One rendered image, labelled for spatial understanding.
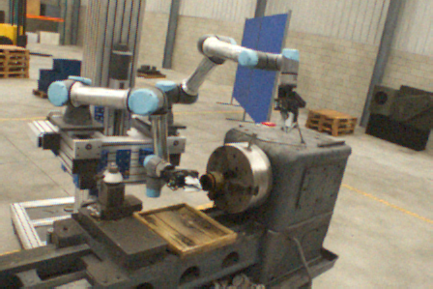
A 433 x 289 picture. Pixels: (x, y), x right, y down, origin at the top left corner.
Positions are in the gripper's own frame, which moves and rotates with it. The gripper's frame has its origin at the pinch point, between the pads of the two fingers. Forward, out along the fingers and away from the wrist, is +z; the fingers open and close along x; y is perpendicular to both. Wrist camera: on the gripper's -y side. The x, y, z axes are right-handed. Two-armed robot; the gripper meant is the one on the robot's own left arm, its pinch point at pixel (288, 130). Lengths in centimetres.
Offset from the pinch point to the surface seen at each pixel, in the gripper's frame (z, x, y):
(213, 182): 22.6, -14.4, 30.8
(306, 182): 25.2, 2.6, -15.0
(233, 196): 31.0, -14.5, 17.8
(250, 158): 12.3, -7.0, 16.1
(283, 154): 10.9, -1.0, 0.8
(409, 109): -1, -234, -824
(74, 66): -53, -695, -204
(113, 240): 36, -11, 80
